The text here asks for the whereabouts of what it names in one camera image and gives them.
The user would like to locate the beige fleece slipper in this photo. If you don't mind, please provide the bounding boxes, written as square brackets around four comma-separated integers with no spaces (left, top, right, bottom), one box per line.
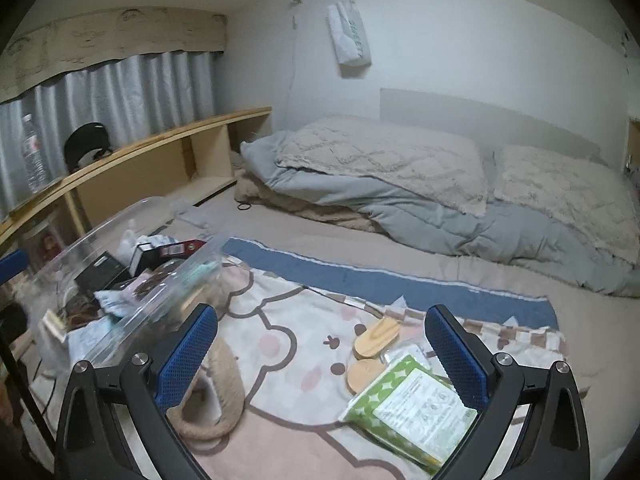
[166,336,245,442]

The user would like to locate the brown cord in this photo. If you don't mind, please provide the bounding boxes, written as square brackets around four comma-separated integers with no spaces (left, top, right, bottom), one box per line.
[134,263,187,302]

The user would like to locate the green dotted wipes pack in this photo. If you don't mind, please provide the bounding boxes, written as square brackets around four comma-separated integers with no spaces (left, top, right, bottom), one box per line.
[340,353,476,471]

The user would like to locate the clear plastic storage bin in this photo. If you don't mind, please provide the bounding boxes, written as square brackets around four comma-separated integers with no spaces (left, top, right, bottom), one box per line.
[21,197,229,376]

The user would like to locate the wooden comb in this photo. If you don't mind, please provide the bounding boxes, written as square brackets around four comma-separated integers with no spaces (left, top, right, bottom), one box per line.
[352,316,400,359]

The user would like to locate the grey blue duvet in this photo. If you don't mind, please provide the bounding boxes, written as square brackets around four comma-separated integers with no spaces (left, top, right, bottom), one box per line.
[236,132,639,298]

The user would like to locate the round wooden piece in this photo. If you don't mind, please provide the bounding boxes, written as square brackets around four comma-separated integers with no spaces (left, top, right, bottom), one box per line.
[346,359,386,396]

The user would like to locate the right beige pillow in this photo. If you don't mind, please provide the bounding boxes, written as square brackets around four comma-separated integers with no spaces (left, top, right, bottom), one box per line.
[494,145,639,263]

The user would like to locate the beige pillow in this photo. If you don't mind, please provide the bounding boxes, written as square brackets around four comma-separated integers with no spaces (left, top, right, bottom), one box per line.
[277,115,488,218]
[494,145,639,263]

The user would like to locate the red small box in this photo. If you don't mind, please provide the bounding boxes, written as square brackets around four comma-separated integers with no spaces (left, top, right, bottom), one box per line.
[158,240,205,258]

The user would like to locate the water bottle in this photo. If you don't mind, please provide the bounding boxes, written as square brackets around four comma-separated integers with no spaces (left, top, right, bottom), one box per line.
[22,114,48,193]

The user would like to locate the wooden side shelf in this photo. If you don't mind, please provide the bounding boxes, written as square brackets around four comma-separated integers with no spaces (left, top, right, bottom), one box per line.
[1,106,272,252]

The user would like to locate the black headphones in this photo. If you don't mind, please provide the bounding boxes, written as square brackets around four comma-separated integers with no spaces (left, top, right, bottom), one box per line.
[63,122,113,174]

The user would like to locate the left beige pillow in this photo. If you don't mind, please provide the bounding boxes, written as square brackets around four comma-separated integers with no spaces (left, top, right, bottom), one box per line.
[277,115,488,218]

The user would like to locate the grey curtain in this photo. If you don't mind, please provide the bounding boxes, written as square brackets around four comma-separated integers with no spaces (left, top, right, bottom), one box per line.
[1,52,220,217]

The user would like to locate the white hanging bag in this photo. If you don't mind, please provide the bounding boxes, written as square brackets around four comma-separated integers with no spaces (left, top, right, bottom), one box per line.
[326,1,372,67]

